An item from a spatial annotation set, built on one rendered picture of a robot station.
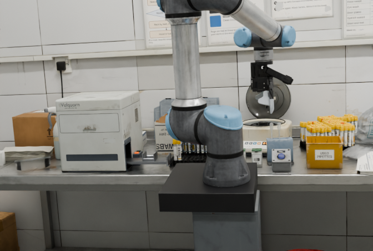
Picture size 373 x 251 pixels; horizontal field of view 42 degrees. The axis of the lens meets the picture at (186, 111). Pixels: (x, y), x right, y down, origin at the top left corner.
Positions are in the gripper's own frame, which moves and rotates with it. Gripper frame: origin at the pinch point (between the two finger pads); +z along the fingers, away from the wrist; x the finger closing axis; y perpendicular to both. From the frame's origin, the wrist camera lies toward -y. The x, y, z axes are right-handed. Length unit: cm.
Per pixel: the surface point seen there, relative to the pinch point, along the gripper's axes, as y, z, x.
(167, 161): 41.5, 17.0, 5.9
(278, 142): -2.4, 12.5, 2.2
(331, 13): -36, -38, -47
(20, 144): 118, 17, -39
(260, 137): 2.8, 13.7, -15.5
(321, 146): -17.2, 12.3, 11.6
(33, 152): 106, 17, -22
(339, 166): -23.4, 20.0, 12.7
